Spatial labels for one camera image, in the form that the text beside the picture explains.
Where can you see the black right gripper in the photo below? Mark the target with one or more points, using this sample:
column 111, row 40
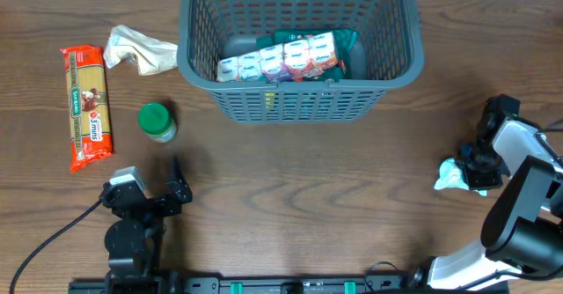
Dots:
column 482, row 175

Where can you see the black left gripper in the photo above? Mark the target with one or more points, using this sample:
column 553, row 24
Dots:
column 155, row 202

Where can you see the light blue tissue pack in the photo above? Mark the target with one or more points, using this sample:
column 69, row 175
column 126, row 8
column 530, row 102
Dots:
column 450, row 176

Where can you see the green lid jar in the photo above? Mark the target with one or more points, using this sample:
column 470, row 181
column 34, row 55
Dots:
column 157, row 123

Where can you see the beige pouch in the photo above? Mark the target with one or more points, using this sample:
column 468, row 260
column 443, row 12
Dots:
column 149, row 55

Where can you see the multipack of small cartons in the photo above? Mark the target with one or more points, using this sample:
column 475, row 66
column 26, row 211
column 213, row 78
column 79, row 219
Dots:
column 285, row 56

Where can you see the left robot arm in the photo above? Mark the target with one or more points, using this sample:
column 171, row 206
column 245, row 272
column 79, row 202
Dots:
column 134, row 242

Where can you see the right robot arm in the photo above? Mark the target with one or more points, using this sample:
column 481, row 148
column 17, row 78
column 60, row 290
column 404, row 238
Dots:
column 515, row 243

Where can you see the red spaghetti packet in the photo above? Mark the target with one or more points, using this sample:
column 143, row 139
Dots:
column 89, row 118

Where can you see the grey plastic basket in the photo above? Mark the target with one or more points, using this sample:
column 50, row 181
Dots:
column 387, row 55

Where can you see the green coffee bag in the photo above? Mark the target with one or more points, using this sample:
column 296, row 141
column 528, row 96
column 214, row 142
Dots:
column 344, row 40

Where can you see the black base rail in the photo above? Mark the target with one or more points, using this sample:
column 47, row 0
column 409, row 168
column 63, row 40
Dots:
column 214, row 285

